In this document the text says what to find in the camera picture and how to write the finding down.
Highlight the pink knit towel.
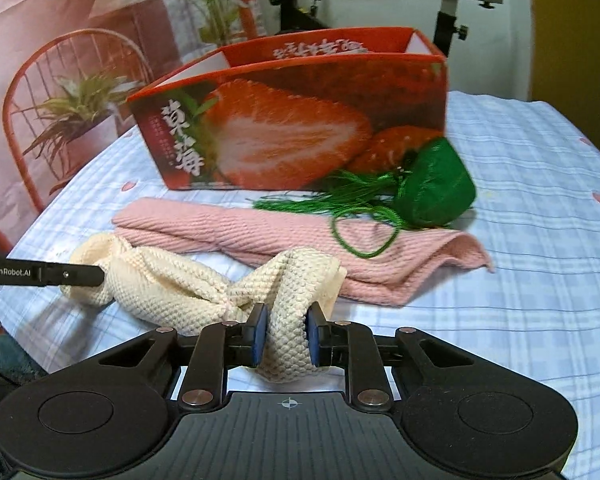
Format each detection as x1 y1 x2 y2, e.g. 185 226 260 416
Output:
112 197 493 307

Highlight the yellow wooden door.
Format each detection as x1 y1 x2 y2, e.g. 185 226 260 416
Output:
531 0 600 150

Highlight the cream knit towel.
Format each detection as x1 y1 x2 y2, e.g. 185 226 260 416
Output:
60 233 347 384

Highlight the printed backdrop cloth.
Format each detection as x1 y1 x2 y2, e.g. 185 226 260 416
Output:
0 0 264 256

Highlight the red strawberry cardboard box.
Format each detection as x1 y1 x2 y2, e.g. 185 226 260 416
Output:
129 27 449 191

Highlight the blue checkered tablecloth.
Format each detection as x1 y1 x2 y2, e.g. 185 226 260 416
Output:
0 91 600 479

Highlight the green tasselled sachet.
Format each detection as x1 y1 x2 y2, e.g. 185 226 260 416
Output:
252 138 477 259

